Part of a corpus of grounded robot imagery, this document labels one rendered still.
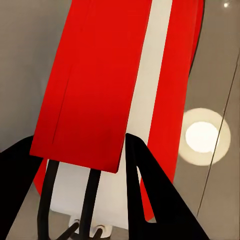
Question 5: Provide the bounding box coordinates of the radio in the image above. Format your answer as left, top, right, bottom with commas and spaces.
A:
29, 0, 205, 240

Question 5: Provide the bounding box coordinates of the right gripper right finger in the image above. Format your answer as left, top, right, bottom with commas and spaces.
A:
125, 133, 210, 240

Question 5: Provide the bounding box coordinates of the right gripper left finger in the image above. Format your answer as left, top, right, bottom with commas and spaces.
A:
0, 136, 43, 240

